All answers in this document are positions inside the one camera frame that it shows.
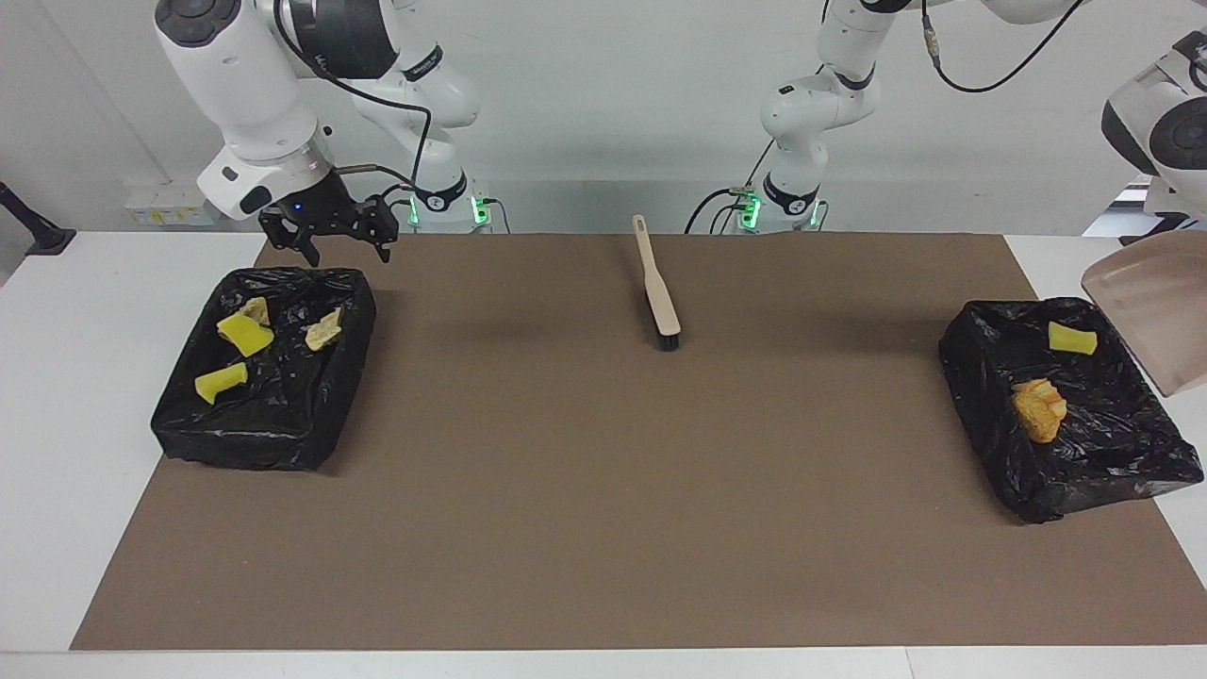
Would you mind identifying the orange brown bread piece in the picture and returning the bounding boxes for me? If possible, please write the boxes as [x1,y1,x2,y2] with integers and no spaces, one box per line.
[1013,389,1069,445]

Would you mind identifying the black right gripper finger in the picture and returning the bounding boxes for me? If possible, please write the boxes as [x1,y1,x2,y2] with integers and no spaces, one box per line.
[351,194,401,264]
[258,209,322,269]

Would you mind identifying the beige hand brush black bristles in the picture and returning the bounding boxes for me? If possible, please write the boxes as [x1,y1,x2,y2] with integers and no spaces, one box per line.
[632,214,683,353]

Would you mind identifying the brown table mat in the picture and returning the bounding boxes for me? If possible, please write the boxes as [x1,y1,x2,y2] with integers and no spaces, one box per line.
[71,232,1207,652]

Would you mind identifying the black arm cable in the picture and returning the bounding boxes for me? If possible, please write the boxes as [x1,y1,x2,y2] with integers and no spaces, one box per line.
[272,0,435,191]
[919,0,1087,94]

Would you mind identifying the striped orange croissant piece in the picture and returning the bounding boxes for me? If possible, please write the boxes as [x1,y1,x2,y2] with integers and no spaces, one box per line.
[304,307,344,353]

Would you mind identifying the beige plastic dustpan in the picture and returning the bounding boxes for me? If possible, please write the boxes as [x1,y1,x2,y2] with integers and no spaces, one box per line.
[1080,231,1207,398]

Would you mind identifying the notched green yellow sponge piece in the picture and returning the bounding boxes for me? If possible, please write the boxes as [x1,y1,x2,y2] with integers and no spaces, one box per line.
[194,362,249,406]

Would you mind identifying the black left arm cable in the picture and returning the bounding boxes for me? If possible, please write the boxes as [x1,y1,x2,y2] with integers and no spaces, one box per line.
[919,0,1087,94]

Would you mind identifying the black bag lined bin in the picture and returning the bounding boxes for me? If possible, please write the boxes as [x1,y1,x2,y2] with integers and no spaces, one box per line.
[938,297,1205,524]
[151,267,378,472]

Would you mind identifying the black stand foot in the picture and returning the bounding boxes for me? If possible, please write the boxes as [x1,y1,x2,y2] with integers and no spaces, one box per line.
[0,179,77,257]
[1130,212,1199,239]

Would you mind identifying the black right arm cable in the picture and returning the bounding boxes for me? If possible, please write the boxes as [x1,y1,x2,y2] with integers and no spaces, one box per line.
[272,0,435,191]

